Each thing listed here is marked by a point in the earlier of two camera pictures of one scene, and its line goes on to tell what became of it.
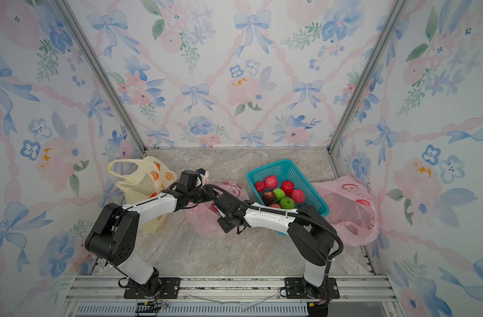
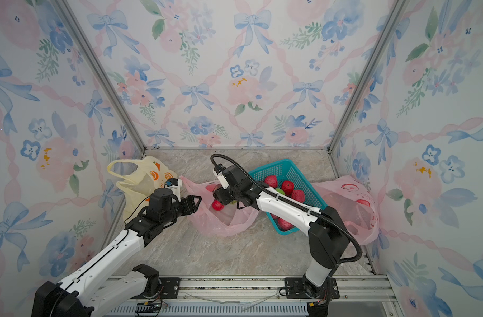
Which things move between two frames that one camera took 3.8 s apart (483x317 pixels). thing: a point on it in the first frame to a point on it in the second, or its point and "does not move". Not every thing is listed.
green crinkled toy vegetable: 278,193 does not move
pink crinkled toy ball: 298,196 does not move
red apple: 288,187 does not move
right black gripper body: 225,222 to 229,194
